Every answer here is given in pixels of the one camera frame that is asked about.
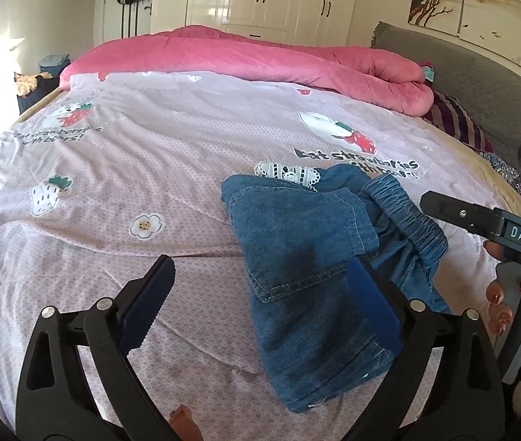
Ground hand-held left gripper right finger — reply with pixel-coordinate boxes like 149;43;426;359
347;256;506;441

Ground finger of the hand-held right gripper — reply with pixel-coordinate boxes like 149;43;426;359
419;190;501;240

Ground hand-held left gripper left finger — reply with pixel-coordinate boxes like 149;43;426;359
15;255;177;441

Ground blue denim pants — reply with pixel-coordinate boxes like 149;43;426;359
220;160;450;414

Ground person's right hand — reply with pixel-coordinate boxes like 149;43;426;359
482;239;521;402

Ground blue floral cloth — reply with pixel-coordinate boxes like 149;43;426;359
475;151;521;190

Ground purple striped pillow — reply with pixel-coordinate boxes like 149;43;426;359
422;91;496;153

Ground grey padded headboard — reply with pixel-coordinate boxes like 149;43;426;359
370;21;521;181

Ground pink strawberry print bed sheet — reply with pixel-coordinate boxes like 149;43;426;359
0;70;521;441

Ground dark blue furniture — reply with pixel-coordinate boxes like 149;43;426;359
16;73;63;116

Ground grey-blue folded cloth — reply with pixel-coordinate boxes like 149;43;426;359
39;54;74;80

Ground pink quilt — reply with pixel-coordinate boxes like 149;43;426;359
59;26;436;118

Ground blossom tree wall art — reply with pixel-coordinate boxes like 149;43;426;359
407;0;521;93

